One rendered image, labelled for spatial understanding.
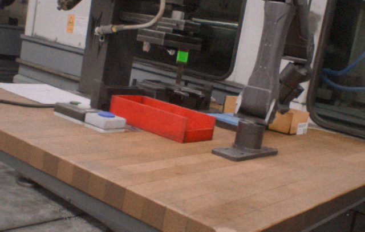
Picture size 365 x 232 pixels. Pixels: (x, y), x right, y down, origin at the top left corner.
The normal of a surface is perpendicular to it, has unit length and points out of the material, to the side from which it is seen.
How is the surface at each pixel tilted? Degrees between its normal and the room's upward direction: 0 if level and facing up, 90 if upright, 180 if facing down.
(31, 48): 90
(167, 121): 90
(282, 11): 88
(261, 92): 88
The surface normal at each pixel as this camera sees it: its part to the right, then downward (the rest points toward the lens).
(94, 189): -0.61, 0.02
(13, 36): 0.73, 0.23
